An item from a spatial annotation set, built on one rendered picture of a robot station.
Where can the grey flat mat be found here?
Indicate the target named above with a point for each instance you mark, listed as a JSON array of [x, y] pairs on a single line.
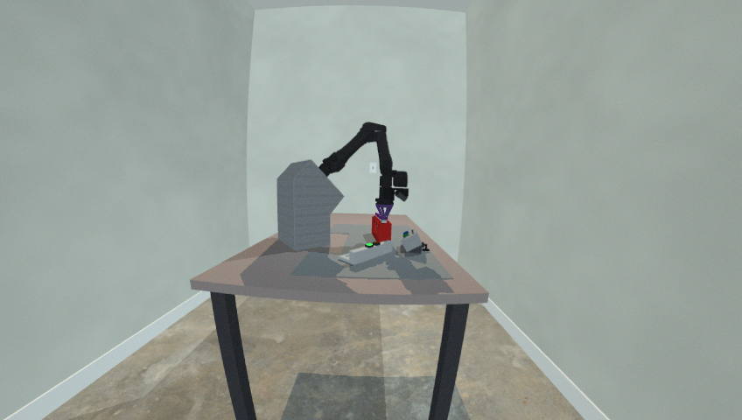
[[393, 265]]

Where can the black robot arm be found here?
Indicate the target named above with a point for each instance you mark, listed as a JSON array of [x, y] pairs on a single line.
[[369, 132]]

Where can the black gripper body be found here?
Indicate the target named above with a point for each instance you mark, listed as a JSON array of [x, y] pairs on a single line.
[[381, 200]]

